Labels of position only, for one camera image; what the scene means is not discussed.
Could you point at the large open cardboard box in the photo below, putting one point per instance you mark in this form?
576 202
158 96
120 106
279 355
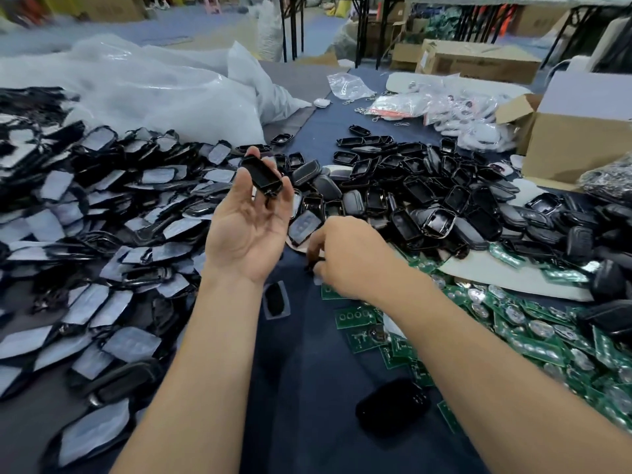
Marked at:
578 143

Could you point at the lone glossy black shell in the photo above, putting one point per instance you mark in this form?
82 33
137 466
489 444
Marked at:
392 407

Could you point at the large white plastic bag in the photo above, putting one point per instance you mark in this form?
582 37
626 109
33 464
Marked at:
148 89

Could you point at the small white object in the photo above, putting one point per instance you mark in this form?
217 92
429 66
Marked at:
322 102

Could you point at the brown cardboard box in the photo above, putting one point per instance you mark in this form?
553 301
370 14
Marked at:
479 62

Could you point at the person's left hand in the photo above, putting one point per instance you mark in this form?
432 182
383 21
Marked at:
242 237

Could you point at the pink plastic stool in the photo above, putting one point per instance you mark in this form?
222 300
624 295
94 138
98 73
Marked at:
212 3

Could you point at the small crumpled clear plastic bag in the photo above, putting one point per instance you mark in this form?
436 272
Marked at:
351 87

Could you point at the clear bag of metal parts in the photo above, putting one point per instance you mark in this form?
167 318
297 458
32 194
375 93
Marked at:
612 177

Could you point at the white sack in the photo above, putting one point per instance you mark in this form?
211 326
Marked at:
270 32

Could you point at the pile of shells with pads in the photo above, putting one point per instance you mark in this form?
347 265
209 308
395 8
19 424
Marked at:
89 232

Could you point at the pile of assembled black fobs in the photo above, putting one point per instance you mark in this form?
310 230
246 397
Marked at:
592 242

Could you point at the person's right forearm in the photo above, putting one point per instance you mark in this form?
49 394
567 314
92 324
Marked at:
504 390

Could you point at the person's right hand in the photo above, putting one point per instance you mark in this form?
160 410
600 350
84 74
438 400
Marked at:
355 256

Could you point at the heap of clear parts bags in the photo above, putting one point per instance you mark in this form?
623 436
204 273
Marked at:
474 118

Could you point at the clear bag with red label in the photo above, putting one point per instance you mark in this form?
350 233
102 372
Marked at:
395 105

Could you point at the pile of green circuit boards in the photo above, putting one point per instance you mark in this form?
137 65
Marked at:
523 326

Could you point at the person's left forearm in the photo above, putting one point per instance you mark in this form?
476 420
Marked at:
193 390

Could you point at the black metal table frame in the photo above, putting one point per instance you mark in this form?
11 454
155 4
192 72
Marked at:
296 24

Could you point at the pile of black shell halves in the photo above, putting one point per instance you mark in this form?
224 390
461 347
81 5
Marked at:
415 187

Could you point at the tan cardboard box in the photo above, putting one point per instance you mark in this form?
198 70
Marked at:
109 7

